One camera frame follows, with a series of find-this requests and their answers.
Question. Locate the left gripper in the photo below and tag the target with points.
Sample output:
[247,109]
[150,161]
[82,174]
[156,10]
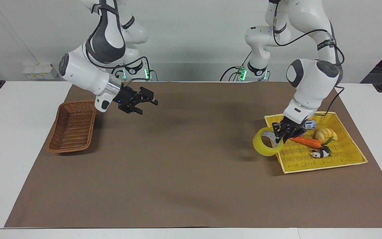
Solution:
[293,125]

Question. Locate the brown wicker basket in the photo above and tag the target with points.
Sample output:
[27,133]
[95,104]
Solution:
[73,127]

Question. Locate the small blue white carton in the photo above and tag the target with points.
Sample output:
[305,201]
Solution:
[310,124]

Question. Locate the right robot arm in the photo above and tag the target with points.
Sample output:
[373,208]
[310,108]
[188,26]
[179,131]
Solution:
[106,36]

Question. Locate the yellow tape roll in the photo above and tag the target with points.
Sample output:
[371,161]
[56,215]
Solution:
[260,146]

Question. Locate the yellow plastic basket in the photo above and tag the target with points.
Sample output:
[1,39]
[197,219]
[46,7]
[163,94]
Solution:
[343,152]

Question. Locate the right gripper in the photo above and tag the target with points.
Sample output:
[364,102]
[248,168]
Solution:
[126,96]

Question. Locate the orange toy carrot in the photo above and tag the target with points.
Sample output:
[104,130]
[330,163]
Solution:
[307,141]

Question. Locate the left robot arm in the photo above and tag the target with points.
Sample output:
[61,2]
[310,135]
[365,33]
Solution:
[313,79]

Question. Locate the black white panda toy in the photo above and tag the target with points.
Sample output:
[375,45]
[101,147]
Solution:
[322,153]

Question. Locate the toy croissant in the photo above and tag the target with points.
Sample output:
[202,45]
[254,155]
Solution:
[325,133]

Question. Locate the white power strip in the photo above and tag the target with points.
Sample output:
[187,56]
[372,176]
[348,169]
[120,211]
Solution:
[38,72]

